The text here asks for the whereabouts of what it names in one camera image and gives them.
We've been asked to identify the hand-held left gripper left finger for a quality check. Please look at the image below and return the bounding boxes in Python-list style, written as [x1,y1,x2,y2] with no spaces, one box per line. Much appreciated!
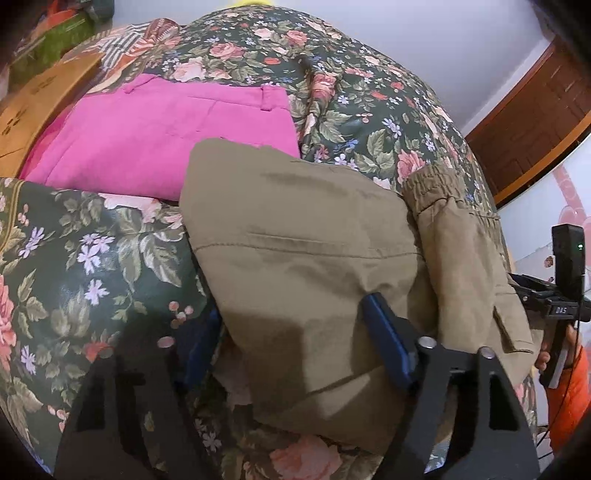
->
[53,305,223,480]

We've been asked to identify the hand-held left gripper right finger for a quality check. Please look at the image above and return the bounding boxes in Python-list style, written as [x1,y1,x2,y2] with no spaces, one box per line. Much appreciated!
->
[362,292,541,480]

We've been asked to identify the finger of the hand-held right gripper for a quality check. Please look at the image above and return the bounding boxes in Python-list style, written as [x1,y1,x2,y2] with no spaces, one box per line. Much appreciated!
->
[507,272,556,308]

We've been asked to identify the khaki pants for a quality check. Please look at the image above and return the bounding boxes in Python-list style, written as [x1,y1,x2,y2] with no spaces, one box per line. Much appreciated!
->
[179,138,546,457]

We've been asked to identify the person's right forearm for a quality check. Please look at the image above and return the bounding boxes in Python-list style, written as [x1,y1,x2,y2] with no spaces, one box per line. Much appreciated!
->
[545,344,591,459]

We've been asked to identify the pink pants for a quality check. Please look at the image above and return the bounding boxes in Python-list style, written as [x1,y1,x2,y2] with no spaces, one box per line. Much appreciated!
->
[18,74,302,202]

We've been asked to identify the person's right hand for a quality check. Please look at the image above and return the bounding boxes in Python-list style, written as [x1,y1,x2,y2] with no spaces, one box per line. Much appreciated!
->
[534,323,581,374]

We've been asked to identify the white appliance with stickers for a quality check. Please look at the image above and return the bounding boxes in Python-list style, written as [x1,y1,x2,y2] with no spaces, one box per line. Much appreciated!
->
[510,231,555,285]

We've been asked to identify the floral bed blanket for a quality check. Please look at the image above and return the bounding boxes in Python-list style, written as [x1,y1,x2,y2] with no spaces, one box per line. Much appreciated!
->
[0,4,541,480]

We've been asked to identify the wooden door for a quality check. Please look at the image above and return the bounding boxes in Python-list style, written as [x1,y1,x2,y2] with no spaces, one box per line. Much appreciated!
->
[464,37,591,209]

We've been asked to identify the wooden lap desk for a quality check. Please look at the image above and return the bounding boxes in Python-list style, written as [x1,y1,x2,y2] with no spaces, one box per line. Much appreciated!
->
[0,53,105,179]

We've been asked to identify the striped cloth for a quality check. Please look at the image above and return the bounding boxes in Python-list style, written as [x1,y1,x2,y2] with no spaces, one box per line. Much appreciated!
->
[62,18,185,85]

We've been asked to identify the green storage box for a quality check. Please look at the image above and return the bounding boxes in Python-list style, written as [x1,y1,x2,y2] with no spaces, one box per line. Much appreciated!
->
[9,11,99,86]

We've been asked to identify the orange box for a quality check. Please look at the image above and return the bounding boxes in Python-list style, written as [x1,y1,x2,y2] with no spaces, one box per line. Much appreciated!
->
[46,0,88,25]

